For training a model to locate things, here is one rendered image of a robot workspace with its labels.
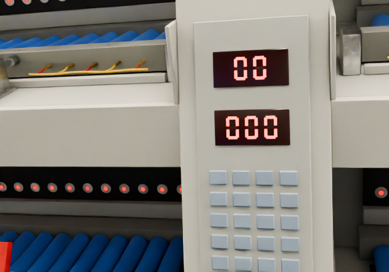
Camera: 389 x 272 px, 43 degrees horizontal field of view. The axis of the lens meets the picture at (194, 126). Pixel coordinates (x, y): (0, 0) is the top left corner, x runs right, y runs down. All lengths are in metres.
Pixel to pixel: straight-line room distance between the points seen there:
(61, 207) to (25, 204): 0.04
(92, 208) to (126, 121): 0.22
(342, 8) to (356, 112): 0.22
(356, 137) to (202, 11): 0.12
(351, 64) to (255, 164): 0.10
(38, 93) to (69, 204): 0.19
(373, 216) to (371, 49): 0.18
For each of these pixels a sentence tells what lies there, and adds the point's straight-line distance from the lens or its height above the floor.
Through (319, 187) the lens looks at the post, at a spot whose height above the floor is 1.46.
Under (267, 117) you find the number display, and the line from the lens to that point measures 0.30.
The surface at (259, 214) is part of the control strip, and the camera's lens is 0.31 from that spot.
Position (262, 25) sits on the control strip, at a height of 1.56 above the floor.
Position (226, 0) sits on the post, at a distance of 0.32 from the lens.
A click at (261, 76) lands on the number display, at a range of 0.31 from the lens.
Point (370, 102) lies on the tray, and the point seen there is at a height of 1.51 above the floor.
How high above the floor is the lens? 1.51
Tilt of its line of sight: 3 degrees down
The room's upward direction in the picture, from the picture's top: 2 degrees counter-clockwise
